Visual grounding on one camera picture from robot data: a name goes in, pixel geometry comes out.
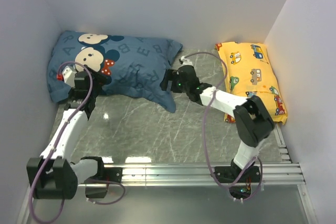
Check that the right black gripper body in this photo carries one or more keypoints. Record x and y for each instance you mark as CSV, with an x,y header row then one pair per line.
x,y
178,86

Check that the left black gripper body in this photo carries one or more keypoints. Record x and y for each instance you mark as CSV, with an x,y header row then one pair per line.
x,y
98,81

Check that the blue cartoon mouse pillowcase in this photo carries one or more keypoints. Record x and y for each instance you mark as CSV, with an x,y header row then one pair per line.
x,y
136,65

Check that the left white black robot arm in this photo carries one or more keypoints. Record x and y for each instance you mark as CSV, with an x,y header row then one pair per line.
x,y
51,175

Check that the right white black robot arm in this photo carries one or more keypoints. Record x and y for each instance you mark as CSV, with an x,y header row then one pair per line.
x,y
253,121

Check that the yellow car print pillow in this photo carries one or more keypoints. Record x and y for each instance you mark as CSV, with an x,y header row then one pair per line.
x,y
249,73

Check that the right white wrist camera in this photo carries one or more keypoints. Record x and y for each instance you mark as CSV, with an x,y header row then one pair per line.
x,y
185,61

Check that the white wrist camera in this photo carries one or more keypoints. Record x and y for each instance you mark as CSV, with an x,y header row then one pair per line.
x,y
67,76
185,61

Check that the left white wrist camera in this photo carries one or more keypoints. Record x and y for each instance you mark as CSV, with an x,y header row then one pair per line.
x,y
67,76

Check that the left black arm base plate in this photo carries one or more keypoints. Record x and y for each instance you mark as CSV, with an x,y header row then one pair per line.
x,y
97,186

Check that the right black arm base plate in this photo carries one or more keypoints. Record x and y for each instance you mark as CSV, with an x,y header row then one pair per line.
x,y
242,185

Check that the aluminium side rail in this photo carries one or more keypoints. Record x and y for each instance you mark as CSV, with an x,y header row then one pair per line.
x,y
281,145

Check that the aluminium mounting rail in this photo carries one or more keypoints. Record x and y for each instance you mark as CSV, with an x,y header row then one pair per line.
x,y
198,174

